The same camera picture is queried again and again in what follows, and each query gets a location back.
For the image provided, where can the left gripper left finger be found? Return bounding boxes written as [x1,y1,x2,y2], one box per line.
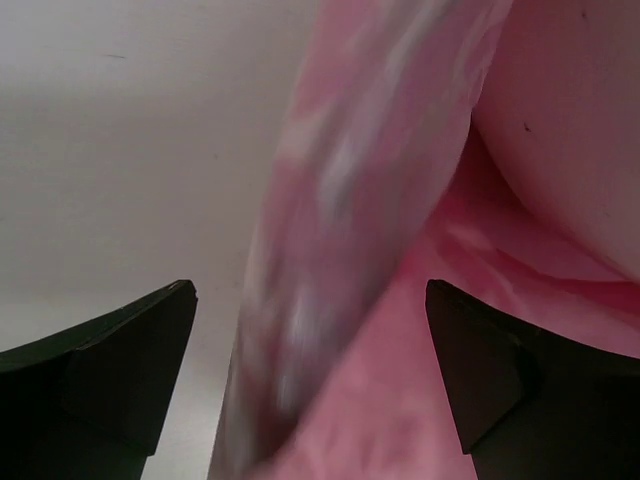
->
[1,280,198,480]

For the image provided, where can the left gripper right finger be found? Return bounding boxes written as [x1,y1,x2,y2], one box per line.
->
[425,280,639,479]

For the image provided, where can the white pillow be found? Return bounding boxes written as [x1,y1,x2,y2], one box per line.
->
[474,1,639,280]

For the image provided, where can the pink pillowcase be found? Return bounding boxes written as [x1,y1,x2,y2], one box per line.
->
[209,1,639,479]

